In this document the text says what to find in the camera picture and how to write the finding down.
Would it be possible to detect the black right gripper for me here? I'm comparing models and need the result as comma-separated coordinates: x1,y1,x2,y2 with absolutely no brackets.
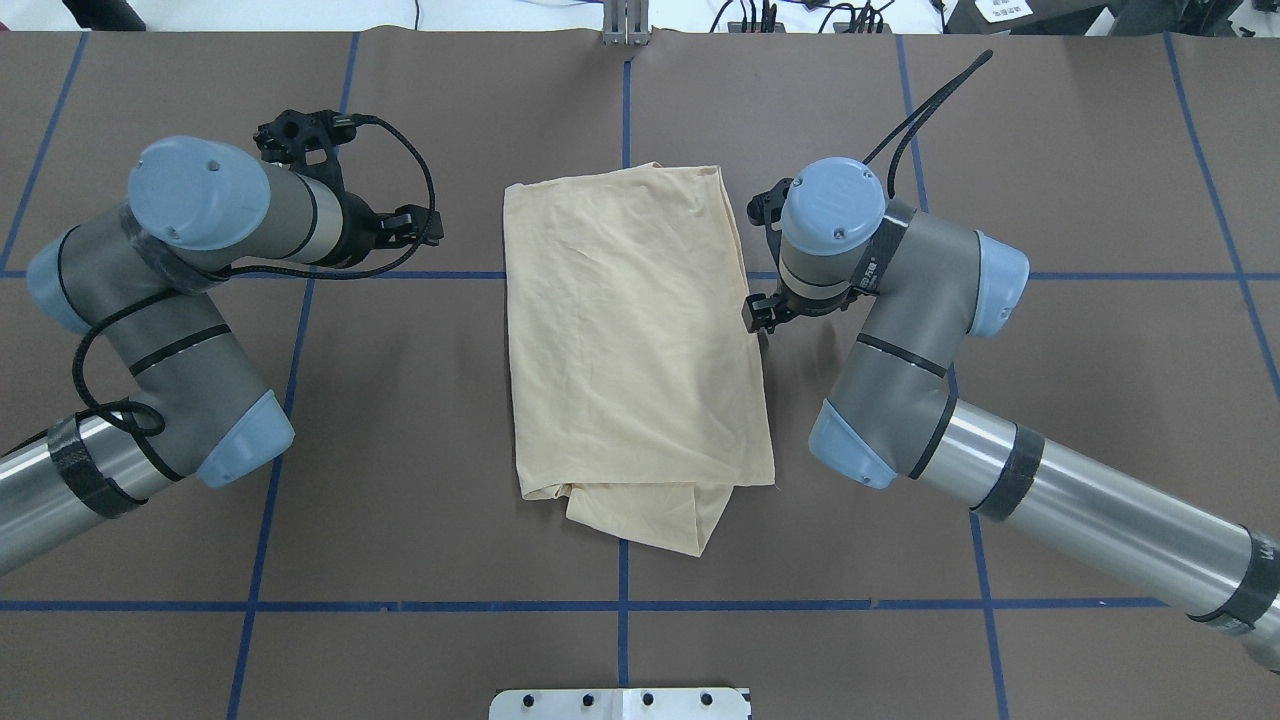
742,284,851,333

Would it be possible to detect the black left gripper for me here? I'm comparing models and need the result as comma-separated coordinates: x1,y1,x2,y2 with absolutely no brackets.
335,191,445,269

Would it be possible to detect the beige long-sleeve printed shirt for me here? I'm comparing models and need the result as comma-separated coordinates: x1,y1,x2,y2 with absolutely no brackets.
503,163,774,557

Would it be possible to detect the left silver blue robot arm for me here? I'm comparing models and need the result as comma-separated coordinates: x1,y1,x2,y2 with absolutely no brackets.
3,136,443,571

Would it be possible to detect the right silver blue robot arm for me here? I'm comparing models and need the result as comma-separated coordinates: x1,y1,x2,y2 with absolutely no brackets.
744,158,1277,673

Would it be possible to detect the white central mounting column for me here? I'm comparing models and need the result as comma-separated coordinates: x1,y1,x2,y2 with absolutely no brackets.
488,685,753,719

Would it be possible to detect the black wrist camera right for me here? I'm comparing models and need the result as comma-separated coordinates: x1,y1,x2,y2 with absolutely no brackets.
746,177,794,227

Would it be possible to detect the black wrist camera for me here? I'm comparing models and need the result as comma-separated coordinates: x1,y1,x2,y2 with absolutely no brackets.
253,109,356,167
746,177,794,227

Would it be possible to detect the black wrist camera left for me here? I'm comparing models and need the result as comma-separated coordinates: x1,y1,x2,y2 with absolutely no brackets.
253,109,356,167

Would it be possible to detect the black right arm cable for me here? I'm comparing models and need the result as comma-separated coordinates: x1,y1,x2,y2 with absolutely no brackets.
860,47,995,201

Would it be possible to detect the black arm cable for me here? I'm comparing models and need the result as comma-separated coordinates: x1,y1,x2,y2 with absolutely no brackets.
70,114,439,480
860,47,995,201

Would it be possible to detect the aluminium frame post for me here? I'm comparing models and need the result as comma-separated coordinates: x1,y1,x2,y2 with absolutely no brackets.
600,0,652,47

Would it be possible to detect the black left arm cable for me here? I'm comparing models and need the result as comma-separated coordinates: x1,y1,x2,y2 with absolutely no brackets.
70,114,439,480

